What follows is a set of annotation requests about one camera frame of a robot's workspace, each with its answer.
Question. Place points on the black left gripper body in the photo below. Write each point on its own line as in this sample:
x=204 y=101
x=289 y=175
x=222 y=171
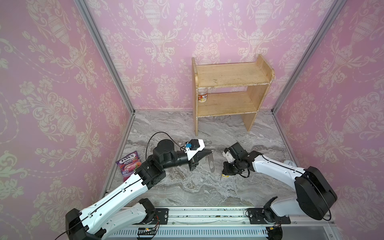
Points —
x=192 y=162

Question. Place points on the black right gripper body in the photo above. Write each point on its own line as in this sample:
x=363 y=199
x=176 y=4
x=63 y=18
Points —
x=227 y=167

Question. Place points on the silver metal keyring bottle opener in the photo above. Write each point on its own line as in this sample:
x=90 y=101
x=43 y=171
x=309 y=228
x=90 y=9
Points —
x=211 y=163

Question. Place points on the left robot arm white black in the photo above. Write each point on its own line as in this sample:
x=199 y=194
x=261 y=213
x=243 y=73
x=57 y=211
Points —
x=108 y=216

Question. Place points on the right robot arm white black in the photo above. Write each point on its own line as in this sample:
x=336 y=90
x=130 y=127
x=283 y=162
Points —
x=313 y=196

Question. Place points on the white yellow round tin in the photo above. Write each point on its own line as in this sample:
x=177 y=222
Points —
x=290 y=163

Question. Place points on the small jar red label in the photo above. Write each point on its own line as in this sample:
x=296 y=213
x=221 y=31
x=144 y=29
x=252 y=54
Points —
x=202 y=95

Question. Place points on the purple Fox's candy bag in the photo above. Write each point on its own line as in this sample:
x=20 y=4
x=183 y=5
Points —
x=129 y=164

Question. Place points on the wooden two-tier shelf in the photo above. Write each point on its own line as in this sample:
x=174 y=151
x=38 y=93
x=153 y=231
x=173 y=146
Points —
x=256 y=76

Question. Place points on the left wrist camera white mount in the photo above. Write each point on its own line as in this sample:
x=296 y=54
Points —
x=193 y=147

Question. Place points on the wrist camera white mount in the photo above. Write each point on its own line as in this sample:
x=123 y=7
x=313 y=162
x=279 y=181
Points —
x=193 y=147
x=227 y=154

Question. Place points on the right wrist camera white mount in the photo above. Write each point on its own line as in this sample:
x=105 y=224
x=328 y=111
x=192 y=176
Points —
x=227 y=154

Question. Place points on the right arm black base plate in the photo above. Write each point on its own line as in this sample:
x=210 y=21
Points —
x=260 y=216

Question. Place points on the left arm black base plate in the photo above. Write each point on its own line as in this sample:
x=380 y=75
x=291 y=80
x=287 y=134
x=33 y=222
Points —
x=161 y=216

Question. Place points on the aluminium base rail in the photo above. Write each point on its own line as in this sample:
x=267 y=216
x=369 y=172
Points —
x=225 y=223

